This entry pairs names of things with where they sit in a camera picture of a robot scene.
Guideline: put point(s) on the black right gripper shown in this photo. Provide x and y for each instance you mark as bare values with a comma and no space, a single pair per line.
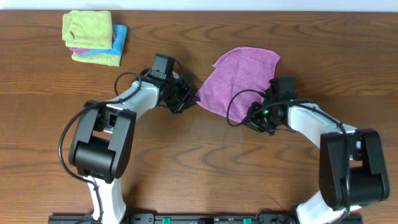
255,107

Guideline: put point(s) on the folded blue cloth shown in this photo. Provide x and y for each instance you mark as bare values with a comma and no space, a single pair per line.
120,32

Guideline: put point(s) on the folded green top cloth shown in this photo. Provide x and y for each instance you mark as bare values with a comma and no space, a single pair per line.
88,29

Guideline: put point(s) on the purple microfiber cloth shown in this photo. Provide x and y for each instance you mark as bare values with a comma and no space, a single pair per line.
238,77

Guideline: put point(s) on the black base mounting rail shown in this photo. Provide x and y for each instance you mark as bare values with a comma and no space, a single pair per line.
149,218

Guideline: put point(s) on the folded green bottom cloth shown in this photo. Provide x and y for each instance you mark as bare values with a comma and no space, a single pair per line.
100,58

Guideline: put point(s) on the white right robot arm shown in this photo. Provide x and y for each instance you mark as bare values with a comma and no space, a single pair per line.
352,168

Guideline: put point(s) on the folded purple stacked cloth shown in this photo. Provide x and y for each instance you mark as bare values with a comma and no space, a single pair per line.
80,51

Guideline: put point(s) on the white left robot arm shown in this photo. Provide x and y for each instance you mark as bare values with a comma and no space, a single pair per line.
102,142

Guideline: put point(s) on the folded green cloth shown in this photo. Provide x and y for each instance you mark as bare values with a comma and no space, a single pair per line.
100,58
88,29

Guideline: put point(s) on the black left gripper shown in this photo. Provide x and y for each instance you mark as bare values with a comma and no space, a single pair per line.
182,99

